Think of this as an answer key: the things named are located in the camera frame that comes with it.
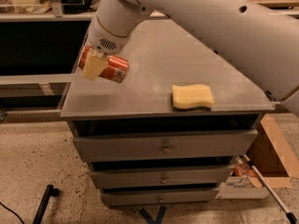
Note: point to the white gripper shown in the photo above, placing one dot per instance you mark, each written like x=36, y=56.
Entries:
x=105, y=40

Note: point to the red coke can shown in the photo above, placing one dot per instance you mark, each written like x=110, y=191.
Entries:
x=116, y=70

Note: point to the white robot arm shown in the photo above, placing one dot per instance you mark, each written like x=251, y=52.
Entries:
x=262, y=43

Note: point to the yellow sponge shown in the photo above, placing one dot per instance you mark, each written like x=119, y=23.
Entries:
x=192, y=96

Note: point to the grey drawer cabinet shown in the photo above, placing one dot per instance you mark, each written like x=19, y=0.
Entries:
x=161, y=55

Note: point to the black bar on floor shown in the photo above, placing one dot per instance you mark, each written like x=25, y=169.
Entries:
x=50, y=191

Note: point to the bottom grey drawer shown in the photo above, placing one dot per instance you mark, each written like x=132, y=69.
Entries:
x=158, y=197

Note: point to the grey drawer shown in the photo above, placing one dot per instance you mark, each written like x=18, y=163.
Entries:
x=159, y=177
x=164, y=146
x=158, y=197

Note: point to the top grey drawer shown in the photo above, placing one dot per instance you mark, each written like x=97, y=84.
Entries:
x=164, y=146

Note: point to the middle grey drawer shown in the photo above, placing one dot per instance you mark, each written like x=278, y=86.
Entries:
x=159, y=177

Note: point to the snack bag in box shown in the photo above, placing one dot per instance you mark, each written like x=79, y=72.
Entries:
x=241, y=168

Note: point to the cardboard box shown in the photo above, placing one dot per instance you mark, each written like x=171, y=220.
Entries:
x=272, y=156

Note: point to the white stick black handle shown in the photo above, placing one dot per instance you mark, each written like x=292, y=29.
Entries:
x=289, y=215

